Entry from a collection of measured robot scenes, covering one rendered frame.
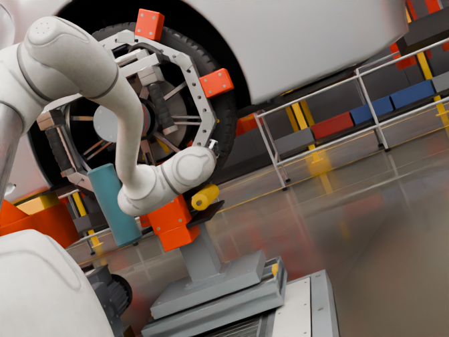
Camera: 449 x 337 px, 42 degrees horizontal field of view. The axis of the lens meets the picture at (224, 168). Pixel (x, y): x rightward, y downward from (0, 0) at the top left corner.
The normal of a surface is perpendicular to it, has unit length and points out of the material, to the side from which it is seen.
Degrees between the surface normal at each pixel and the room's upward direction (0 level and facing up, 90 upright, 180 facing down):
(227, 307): 90
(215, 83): 90
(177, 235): 90
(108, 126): 90
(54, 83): 139
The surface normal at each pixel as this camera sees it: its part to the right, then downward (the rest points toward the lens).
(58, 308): 0.66, -0.32
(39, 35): -0.23, -0.50
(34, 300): 0.45, -0.32
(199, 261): -0.14, 0.11
